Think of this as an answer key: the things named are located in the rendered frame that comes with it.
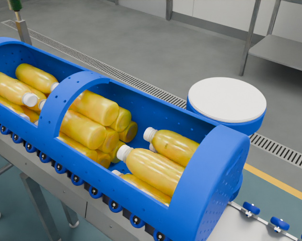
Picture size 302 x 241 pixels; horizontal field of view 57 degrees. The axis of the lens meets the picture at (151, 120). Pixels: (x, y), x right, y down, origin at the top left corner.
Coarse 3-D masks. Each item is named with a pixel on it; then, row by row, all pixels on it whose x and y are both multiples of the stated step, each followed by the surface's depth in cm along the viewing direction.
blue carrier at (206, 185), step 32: (0, 64) 98; (32, 64) 109; (64, 64) 95; (64, 96) 69; (128, 96) 85; (32, 128) 73; (160, 128) 84; (192, 128) 76; (224, 128) 60; (64, 160) 70; (192, 160) 53; (224, 160) 52; (128, 192) 59; (192, 192) 51; (224, 192) 61; (160, 224) 57; (192, 224) 51
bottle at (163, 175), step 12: (132, 156) 64; (144, 156) 63; (156, 156) 64; (132, 168) 64; (144, 168) 62; (156, 168) 61; (168, 168) 60; (180, 168) 61; (144, 180) 63; (156, 180) 60; (168, 180) 59; (168, 192) 60
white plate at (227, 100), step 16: (208, 80) 110; (224, 80) 110; (240, 80) 110; (192, 96) 102; (208, 96) 102; (224, 96) 102; (240, 96) 102; (256, 96) 102; (208, 112) 94; (224, 112) 94; (240, 112) 94; (256, 112) 94
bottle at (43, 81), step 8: (24, 64) 100; (16, 72) 99; (24, 72) 97; (32, 72) 96; (40, 72) 95; (24, 80) 97; (32, 80) 95; (40, 80) 93; (48, 80) 93; (56, 80) 95; (40, 88) 94; (48, 88) 93
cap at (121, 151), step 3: (120, 147) 68; (123, 147) 68; (126, 147) 68; (129, 147) 68; (120, 150) 67; (123, 150) 67; (117, 153) 68; (120, 153) 67; (123, 153) 67; (117, 156) 68; (120, 156) 67; (120, 159) 68
